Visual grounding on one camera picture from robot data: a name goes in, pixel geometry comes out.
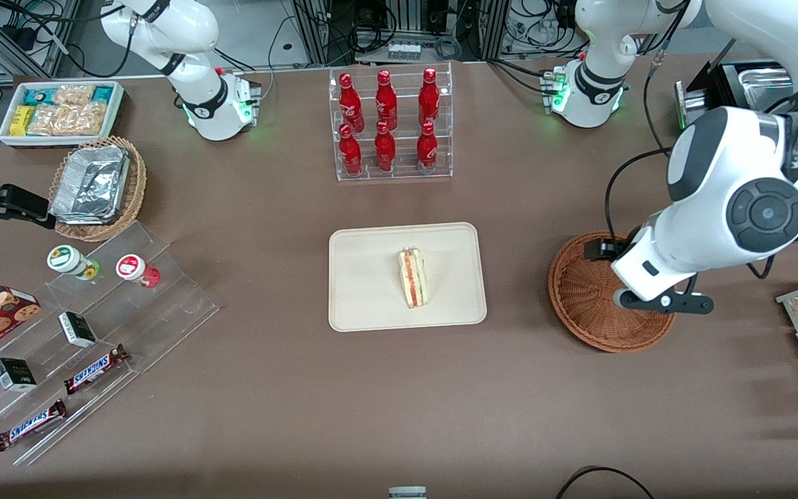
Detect triangular sandwich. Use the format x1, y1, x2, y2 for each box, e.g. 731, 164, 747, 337
398, 246, 429, 309

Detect brown round wicker basket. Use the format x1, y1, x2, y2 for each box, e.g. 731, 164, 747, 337
548, 231, 677, 354

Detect tan wicker basket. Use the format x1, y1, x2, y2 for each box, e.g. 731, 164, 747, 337
48, 136, 148, 243

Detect beige rectangular serving tray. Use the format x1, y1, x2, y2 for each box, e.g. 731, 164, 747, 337
328, 222, 488, 333

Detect white rectangular snack bin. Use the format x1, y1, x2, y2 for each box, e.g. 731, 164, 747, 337
0, 80, 126, 148

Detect stacked aluminium foil containers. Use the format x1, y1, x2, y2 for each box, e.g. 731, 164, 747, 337
50, 145, 131, 225

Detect green label yogurt cup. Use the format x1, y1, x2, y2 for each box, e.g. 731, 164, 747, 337
46, 245, 101, 281

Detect yellow snack packet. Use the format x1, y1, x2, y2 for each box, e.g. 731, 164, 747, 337
10, 105, 36, 137

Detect clear rice cracker bag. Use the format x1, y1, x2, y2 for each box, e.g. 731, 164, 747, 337
60, 103, 109, 136
27, 104, 67, 136
53, 85, 95, 106

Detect red label yogurt cup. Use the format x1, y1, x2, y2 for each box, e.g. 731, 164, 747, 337
116, 254, 161, 288

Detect small black carton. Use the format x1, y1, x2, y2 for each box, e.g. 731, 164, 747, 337
58, 311, 98, 349
0, 358, 37, 393

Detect clear acrylic stepped display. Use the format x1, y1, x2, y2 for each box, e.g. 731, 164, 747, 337
0, 220, 221, 466

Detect brown Snickers bar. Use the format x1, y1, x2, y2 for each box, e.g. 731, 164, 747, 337
0, 399, 69, 452
64, 344, 130, 396

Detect black food warmer appliance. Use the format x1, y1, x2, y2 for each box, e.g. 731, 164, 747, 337
676, 59, 798, 241

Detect red cola bottle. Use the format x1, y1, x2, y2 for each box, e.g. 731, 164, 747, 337
375, 69, 398, 131
339, 123, 363, 176
418, 67, 441, 128
338, 72, 365, 132
416, 121, 438, 173
374, 121, 397, 173

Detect clear acrylic bottle rack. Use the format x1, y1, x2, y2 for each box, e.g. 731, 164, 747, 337
328, 61, 454, 182

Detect steel warmer pan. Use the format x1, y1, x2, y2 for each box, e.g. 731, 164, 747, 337
738, 62, 798, 92

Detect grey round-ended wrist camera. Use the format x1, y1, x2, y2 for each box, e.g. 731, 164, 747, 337
614, 288, 714, 315

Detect black table edge cable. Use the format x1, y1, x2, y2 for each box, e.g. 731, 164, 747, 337
555, 466, 656, 499

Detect aluminium frame rack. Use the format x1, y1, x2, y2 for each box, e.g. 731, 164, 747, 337
292, 0, 511, 67

